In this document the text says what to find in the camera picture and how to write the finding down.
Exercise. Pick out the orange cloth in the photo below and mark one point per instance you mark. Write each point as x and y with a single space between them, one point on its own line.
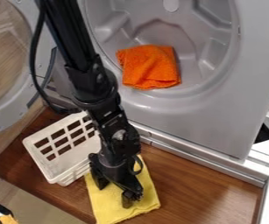
149 67

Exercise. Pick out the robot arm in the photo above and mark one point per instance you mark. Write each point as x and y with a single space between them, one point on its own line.
74 38

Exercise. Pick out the washing machine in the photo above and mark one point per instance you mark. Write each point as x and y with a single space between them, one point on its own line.
218 116

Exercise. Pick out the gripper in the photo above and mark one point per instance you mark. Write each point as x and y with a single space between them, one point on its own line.
119 172

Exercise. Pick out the yellow cloth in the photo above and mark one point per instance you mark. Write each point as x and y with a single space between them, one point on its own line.
108 205

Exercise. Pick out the white basket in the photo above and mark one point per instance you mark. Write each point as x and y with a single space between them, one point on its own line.
64 164

